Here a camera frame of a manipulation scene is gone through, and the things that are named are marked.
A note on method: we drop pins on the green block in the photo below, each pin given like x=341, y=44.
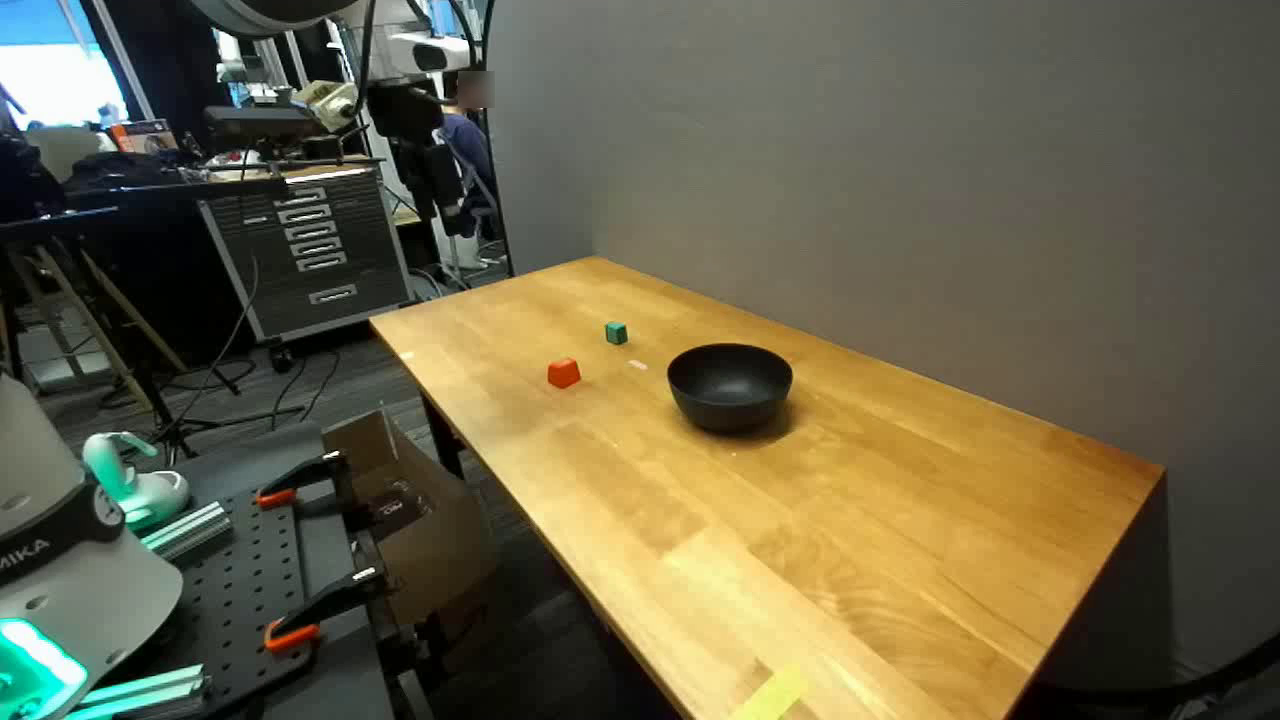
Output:
x=618, y=333

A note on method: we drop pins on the orange block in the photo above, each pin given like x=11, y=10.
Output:
x=562, y=374

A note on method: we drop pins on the black bowl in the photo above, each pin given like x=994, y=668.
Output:
x=729, y=384

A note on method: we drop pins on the cardboard box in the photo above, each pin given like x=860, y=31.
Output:
x=427, y=520

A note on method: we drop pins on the grey drawer cabinet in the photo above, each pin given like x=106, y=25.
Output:
x=308, y=252

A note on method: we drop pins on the yellow tape piece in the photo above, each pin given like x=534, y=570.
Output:
x=775, y=697

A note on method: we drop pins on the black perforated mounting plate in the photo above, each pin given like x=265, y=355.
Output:
x=209, y=648

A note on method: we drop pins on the aluminium extrusion bar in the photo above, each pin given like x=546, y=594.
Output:
x=190, y=528

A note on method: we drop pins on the teal white handheld device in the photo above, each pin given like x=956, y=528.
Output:
x=145, y=498

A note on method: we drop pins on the upper orange-handled clamp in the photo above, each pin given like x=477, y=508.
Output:
x=287, y=486

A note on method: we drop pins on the orange-handled clamp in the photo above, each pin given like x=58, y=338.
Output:
x=287, y=486
x=303, y=627

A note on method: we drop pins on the lower orange-handled clamp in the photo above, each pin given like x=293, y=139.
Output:
x=303, y=627

